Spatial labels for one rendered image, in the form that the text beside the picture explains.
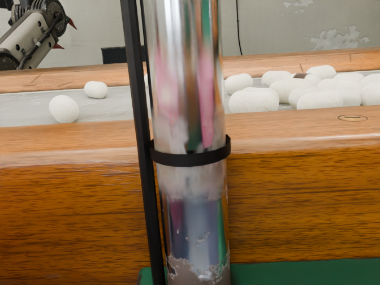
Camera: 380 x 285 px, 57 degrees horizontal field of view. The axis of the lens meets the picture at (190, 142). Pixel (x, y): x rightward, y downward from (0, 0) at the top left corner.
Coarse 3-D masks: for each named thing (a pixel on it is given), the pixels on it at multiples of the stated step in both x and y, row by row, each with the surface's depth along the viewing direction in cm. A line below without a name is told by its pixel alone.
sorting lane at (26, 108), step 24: (360, 72) 46; (0, 96) 47; (24, 96) 45; (48, 96) 44; (72, 96) 43; (120, 96) 40; (0, 120) 32; (24, 120) 31; (48, 120) 30; (96, 120) 29
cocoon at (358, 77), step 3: (342, 75) 31; (345, 75) 31; (348, 75) 31; (351, 75) 31; (354, 75) 31; (357, 75) 31; (360, 75) 31; (336, 78) 31; (339, 78) 31; (342, 78) 30; (345, 78) 30; (348, 78) 30; (351, 78) 30; (354, 78) 30; (357, 78) 31; (360, 78) 31
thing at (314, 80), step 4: (288, 76) 34; (292, 76) 33; (308, 76) 32; (312, 76) 32; (316, 76) 32; (308, 80) 32; (312, 80) 32; (316, 80) 32; (320, 80) 32; (312, 84) 32; (316, 84) 32
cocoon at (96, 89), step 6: (90, 84) 39; (96, 84) 39; (102, 84) 39; (84, 90) 40; (90, 90) 39; (96, 90) 39; (102, 90) 39; (90, 96) 40; (96, 96) 39; (102, 96) 39
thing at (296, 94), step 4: (296, 88) 28; (300, 88) 28; (304, 88) 28; (308, 88) 28; (312, 88) 28; (316, 88) 28; (320, 88) 28; (292, 92) 28; (296, 92) 27; (300, 92) 27; (304, 92) 27; (308, 92) 27; (312, 92) 27; (292, 96) 27; (296, 96) 27; (300, 96) 27; (288, 100) 28; (292, 100) 27; (296, 100) 27; (292, 104) 28; (296, 104) 27; (296, 108) 28
